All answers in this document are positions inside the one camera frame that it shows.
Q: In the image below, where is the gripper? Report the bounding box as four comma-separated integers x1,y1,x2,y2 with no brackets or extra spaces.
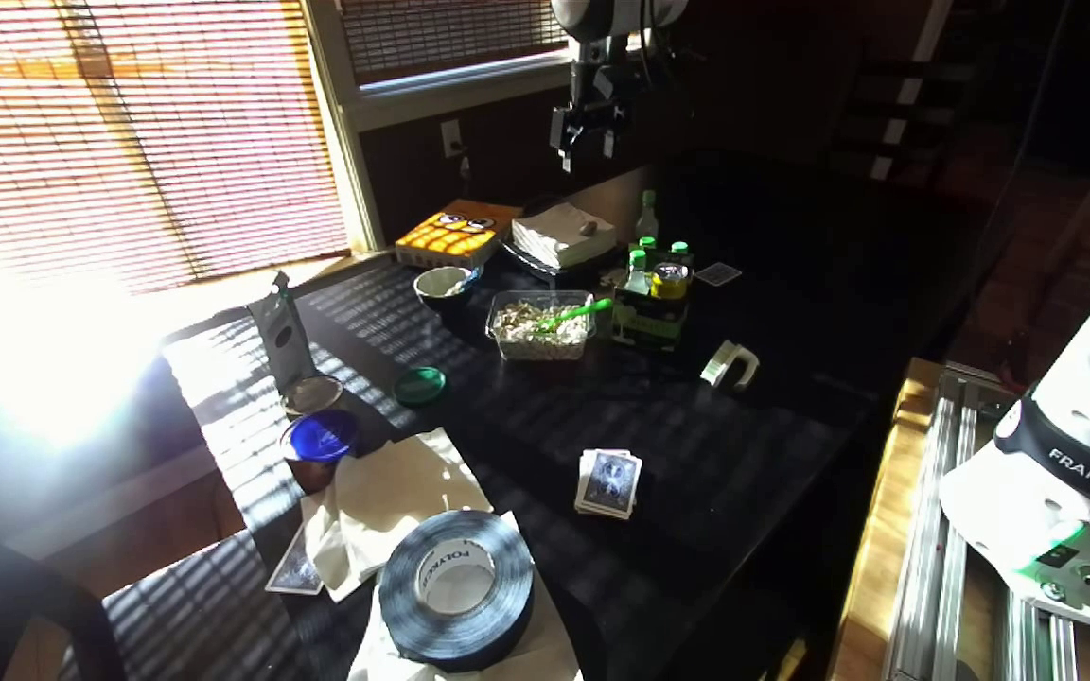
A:
550,36,633,174

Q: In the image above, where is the stack of white napkins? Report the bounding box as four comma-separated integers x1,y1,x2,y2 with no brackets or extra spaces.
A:
511,201,619,271

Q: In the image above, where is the orange box with eyes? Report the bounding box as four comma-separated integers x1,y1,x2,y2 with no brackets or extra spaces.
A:
395,199,523,270

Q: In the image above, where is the small window with blinds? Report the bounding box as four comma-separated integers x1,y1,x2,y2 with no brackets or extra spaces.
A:
337,0,572,88

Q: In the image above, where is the yellow jar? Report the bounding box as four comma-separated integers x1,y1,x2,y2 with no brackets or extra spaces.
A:
650,262,692,301

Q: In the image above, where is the green plastic spoon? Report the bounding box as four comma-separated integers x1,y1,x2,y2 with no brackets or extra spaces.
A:
533,297,615,334

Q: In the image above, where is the green and white carton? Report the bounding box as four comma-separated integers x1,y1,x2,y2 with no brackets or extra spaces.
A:
610,271,694,352

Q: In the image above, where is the clear plastic food container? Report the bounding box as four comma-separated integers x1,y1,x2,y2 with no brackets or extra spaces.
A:
485,289,597,363

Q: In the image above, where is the white bowl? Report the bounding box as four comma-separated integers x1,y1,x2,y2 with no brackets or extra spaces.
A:
413,266,483,310

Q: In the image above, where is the white tape dispenser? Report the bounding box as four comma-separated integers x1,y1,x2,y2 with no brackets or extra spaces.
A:
700,340,761,392

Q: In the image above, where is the green round lid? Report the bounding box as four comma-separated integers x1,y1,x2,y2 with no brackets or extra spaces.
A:
393,366,448,409

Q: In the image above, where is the staircase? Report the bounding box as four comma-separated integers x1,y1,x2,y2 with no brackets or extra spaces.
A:
827,0,986,183

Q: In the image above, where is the deck of playing cards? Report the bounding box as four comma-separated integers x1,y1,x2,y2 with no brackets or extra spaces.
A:
574,448,644,522

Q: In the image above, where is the grey stand-up pouch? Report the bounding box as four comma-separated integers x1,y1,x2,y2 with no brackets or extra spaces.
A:
248,271,320,394

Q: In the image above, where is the small glass bowl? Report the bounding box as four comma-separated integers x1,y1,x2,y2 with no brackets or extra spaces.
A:
281,375,346,418

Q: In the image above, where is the blue cup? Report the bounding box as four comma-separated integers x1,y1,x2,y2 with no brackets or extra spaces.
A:
279,408,362,494

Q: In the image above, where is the large window with blinds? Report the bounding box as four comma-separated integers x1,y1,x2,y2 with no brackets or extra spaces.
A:
0,0,354,296

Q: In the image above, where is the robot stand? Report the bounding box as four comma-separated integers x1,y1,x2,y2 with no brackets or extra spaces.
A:
827,358,1090,681

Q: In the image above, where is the roll of grey duct tape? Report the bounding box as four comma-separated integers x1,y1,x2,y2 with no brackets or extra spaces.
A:
378,510,536,673

